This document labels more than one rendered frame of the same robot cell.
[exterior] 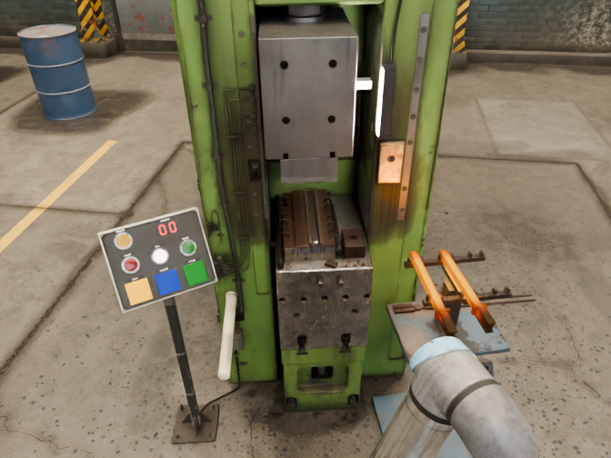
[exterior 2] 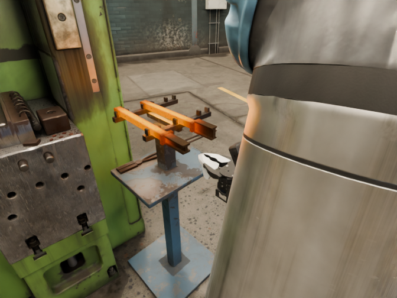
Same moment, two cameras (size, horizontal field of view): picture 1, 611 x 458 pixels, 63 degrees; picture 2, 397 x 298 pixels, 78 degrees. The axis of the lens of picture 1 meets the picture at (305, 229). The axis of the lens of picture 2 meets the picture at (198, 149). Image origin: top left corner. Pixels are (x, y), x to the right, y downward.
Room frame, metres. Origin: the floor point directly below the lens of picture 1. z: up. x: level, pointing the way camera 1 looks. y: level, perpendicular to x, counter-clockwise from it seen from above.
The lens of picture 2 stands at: (0.57, -0.12, 1.33)
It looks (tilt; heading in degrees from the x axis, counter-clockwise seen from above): 31 degrees down; 323
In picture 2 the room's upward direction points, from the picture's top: straight up
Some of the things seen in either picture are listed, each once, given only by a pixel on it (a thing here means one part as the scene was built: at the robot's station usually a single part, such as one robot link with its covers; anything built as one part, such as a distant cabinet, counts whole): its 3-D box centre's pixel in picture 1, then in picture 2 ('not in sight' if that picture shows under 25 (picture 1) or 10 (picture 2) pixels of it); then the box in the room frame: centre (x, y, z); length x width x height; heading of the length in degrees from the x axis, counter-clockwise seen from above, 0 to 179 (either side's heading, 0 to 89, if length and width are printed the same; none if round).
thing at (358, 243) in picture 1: (353, 243); (53, 119); (1.60, -0.19, 0.95); 0.12 x 0.08 x 0.06; 3
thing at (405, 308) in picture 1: (465, 303); (173, 147); (1.49, -0.65, 0.71); 0.60 x 0.04 x 0.01; 96
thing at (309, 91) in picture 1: (316, 80); not in sight; (1.75, -0.05, 1.56); 0.42 x 0.39 x 0.40; 3
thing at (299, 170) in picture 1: (305, 144); not in sight; (1.74, -0.01, 1.32); 0.42 x 0.20 x 0.10; 3
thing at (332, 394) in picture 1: (318, 337); (61, 235); (1.76, -0.06, 0.23); 0.55 x 0.37 x 0.47; 3
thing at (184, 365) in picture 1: (179, 347); not in sight; (1.43, 0.54, 0.54); 0.04 x 0.04 x 1.08; 3
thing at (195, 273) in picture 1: (195, 273); not in sight; (1.36, 0.39, 1.01); 0.07 x 0.05 x 0.07; 118
